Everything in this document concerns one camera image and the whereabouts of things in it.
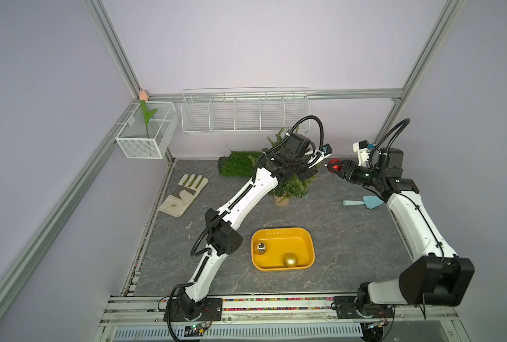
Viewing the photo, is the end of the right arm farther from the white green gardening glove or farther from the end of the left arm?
the white green gardening glove

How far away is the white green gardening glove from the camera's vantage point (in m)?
1.02

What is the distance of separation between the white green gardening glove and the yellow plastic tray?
14.8 inches

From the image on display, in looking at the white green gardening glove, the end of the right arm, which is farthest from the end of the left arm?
the white green gardening glove

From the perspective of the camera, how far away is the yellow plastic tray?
0.82 m
